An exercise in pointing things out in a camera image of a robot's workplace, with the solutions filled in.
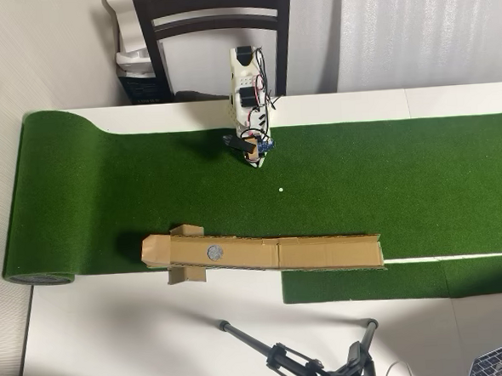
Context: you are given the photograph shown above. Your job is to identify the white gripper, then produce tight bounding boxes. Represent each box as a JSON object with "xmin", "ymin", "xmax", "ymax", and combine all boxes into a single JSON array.
[{"xmin": 222, "ymin": 118, "xmax": 276, "ymax": 173}]

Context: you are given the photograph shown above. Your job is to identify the long green putting mat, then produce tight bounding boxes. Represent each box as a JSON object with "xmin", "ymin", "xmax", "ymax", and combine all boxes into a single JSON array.
[{"xmin": 0, "ymin": 82, "xmax": 502, "ymax": 290}]

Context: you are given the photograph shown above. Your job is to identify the brown cardboard ramp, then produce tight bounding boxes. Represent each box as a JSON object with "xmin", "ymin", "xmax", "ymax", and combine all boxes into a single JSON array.
[{"xmin": 139, "ymin": 218, "xmax": 387, "ymax": 286}]

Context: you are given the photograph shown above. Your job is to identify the dark blue printed box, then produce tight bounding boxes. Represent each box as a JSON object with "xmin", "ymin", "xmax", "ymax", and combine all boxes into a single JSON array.
[{"xmin": 117, "ymin": 71, "xmax": 174, "ymax": 106}]

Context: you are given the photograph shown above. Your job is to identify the cardboard cross support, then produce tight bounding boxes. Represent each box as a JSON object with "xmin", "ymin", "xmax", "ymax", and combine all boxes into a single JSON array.
[{"xmin": 164, "ymin": 222, "xmax": 208, "ymax": 286}]

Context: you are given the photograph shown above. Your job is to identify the dark wooden chair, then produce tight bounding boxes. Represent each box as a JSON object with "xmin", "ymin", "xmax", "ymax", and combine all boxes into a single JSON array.
[{"xmin": 131, "ymin": 0, "xmax": 298, "ymax": 106}]

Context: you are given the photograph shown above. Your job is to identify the white plastic appliance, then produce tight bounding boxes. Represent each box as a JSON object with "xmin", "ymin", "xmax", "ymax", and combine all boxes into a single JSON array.
[{"xmin": 102, "ymin": 0, "xmax": 157, "ymax": 81}]

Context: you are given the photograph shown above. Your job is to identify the green turf piece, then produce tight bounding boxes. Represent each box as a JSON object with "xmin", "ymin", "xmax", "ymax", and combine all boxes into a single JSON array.
[{"xmin": 280, "ymin": 259, "xmax": 450, "ymax": 306}]

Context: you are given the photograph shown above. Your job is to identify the white curtain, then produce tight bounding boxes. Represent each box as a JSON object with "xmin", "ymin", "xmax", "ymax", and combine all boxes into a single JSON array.
[{"xmin": 331, "ymin": 0, "xmax": 502, "ymax": 94}]

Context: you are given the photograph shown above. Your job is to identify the blue wrist camera board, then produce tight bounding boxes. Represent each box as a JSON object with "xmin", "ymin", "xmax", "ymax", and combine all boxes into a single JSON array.
[{"xmin": 242, "ymin": 136, "xmax": 277, "ymax": 162}]

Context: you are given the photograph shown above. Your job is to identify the black red arm wires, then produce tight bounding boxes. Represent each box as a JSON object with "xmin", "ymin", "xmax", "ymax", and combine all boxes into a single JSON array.
[{"xmin": 230, "ymin": 45, "xmax": 283, "ymax": 140}]

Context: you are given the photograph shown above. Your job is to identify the black camera tripod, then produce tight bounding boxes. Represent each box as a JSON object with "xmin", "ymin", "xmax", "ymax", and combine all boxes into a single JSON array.
[{"xmin": 214, "ymin": 310, "xmax": 383, "ymax": 376}]

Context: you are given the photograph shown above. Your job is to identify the thin white cable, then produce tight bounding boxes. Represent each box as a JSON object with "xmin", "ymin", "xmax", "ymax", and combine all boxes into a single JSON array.
[{"xmin": 383, "ymin": 359, "xmax": 414, "ymax": 376}]

